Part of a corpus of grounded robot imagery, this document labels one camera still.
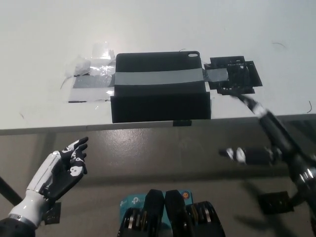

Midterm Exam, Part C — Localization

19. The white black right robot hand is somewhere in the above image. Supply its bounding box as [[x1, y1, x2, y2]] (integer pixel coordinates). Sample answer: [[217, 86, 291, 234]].
[[218, 93, 316, 180]]

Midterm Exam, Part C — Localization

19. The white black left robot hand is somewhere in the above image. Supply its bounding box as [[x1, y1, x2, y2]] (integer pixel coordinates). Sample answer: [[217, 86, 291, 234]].
[[26, 137, 89, 201]]

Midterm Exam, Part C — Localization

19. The black folding tablet cover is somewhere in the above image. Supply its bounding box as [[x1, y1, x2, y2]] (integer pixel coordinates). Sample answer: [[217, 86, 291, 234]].
[[110, 50, 212, 124]]

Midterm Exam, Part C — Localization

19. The black floor tape square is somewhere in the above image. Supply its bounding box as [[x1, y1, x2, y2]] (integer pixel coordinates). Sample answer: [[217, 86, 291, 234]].
[[44, 202, 62, 225]]

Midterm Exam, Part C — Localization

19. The black table leg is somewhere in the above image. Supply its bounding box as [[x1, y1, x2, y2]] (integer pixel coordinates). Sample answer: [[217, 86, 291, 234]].
[[0, 172, 24, 206]]

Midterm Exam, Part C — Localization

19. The black tape patch on table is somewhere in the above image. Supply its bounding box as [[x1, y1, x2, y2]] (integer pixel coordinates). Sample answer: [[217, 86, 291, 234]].
[[203, 56, 264, 96]]

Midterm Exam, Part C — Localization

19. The black floor tape rectangle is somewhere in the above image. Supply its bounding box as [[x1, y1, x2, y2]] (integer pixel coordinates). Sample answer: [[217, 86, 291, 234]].
[[257, 191, 296, 215]]

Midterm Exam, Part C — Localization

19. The teal router box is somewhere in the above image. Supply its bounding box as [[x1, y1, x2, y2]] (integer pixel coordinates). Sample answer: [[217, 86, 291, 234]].
[[119, 188, 196, 223]]

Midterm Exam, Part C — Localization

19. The clear tape patch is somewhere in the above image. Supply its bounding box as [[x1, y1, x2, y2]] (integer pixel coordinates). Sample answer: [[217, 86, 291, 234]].
[[67, 41, 117, 103]]

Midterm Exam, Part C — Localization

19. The crumpled white tape wad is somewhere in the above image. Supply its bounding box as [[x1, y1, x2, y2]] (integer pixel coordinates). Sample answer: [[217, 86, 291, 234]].
[[73, 55, 92, 76]]

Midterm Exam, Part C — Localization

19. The grey tape strip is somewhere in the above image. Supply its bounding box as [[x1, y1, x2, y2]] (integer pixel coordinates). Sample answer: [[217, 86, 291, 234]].
[[73, 68, 231, 89]]

